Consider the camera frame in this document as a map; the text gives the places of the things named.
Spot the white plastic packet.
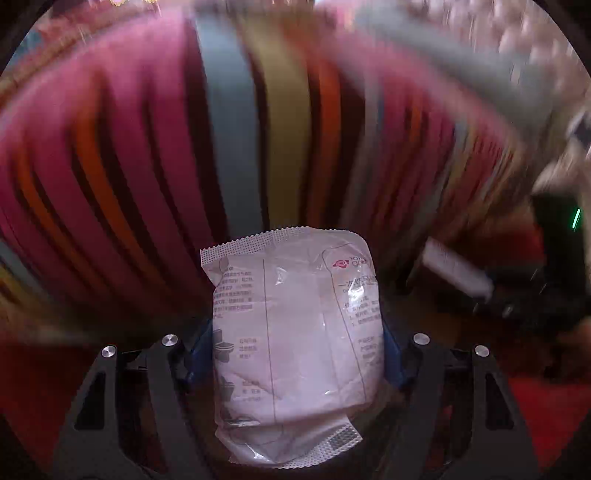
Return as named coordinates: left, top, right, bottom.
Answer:
left=200, top=225, right=385, bottom=469

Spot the white rectangular object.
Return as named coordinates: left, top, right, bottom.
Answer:
left=422, top=237, right=494, bottom=300

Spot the red shaggy rug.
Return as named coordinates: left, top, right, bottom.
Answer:
left=0, top=339, right=591, bottom=480

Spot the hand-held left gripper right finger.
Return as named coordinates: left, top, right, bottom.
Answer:
left=379, top=323, right=541, bottom=480

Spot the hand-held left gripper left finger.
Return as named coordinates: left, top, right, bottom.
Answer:
left=53, top=323, right=218, bottom=480

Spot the colourful striped blanket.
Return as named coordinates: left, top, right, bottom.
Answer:
left=0, top=0, right=571, bottom=352

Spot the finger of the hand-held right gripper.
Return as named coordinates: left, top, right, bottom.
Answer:
left=485, top=268, right=561, bottom=330

